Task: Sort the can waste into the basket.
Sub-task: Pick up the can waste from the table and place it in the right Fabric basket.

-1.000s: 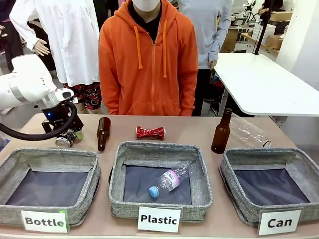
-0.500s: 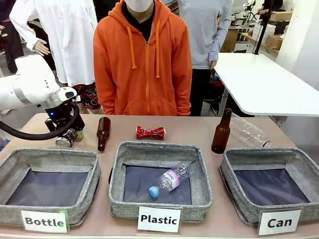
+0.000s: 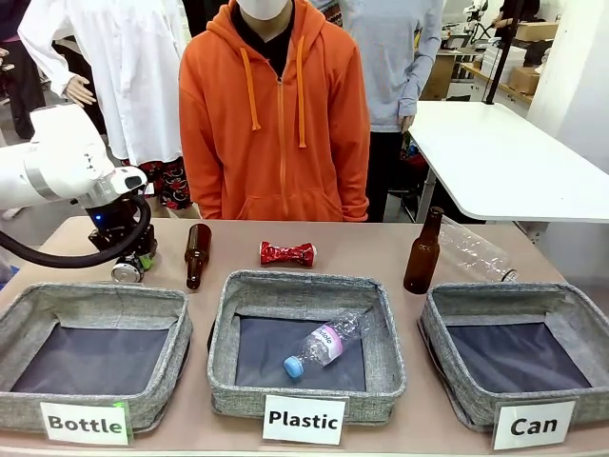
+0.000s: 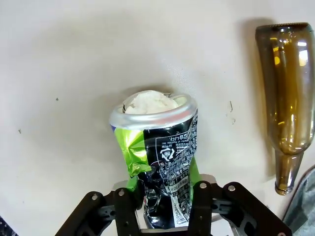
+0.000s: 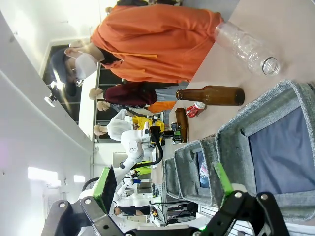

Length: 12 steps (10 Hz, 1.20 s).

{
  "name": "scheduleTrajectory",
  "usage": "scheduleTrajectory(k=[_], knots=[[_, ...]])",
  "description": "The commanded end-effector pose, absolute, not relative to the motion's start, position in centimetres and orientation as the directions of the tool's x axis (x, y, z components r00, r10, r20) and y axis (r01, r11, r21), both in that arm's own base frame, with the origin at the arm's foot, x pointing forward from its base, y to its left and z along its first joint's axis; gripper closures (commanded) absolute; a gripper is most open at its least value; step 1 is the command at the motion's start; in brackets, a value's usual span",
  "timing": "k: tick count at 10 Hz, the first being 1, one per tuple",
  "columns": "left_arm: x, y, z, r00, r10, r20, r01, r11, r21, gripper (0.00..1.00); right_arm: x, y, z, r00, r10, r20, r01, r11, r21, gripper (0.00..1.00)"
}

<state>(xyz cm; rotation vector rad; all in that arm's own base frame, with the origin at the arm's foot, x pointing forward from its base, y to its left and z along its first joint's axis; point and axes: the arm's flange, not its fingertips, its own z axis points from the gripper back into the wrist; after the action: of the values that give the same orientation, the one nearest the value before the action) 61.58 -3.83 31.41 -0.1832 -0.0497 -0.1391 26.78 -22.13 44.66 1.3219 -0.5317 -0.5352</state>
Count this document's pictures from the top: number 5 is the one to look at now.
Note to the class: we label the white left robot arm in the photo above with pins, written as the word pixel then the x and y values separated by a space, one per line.
pixel 133 145

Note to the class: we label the medium grey fabric basket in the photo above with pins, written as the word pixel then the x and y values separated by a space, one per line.
pixel 187 172

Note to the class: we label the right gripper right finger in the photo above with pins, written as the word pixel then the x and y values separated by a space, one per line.
pixel 224 184

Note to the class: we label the dark cap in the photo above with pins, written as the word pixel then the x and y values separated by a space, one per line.
pixel 61 71

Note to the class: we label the person in orange hoodie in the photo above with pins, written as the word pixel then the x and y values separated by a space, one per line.
pixel 152 44

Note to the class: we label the large grey fabric basket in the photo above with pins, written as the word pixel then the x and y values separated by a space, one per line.
pixel 233 147

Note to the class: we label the clear plastic bottle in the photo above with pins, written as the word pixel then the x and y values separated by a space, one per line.
pixel 241 44

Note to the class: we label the white face mask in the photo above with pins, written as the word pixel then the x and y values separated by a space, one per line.
pixel 85 65

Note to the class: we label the mannequin in white top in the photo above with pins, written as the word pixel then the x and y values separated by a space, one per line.
pixel 118 127

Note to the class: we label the plastic bottle with blue cap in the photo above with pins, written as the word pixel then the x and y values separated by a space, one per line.
pixel 203 172

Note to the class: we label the background person in black shirt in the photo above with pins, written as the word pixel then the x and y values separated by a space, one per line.
pixel 133 210

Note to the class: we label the small grey fabric basket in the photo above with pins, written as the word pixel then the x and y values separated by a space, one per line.
pixel 171 177

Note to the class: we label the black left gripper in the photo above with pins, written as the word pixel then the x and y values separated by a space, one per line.
pixel 168 133

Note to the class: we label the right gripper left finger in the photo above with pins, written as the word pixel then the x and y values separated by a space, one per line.
pixel 104 189

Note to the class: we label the brown glass bottle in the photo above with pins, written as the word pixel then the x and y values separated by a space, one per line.
pixel 211 95
pixel 182 123

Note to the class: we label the ceiling mounted camera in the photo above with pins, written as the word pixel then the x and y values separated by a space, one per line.
pixel 51 97

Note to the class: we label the mannequin in maroon top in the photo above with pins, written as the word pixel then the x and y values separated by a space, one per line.
pixel 128 96

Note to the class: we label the red soda can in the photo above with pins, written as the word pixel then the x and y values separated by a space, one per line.
pixel 193 110

